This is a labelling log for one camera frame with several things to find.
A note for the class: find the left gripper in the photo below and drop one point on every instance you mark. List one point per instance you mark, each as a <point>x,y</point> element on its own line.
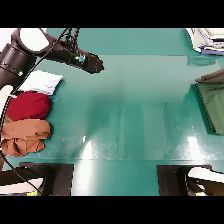
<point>91,62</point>

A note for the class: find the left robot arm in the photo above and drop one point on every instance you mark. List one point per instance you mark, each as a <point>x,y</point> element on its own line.
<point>20,56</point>

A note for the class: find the white garment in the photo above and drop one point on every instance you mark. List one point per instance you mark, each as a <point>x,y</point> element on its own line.
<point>41,81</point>

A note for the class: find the red garment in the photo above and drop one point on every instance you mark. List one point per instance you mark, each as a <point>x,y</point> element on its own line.
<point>29,106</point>

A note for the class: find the orange garment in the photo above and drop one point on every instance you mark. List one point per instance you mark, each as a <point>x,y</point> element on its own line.
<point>26,129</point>
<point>21,147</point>

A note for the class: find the purple garment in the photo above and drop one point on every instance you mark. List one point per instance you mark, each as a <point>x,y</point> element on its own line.
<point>213,51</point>

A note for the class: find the dark green garment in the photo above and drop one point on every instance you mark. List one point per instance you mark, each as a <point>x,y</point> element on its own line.
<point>213,106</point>

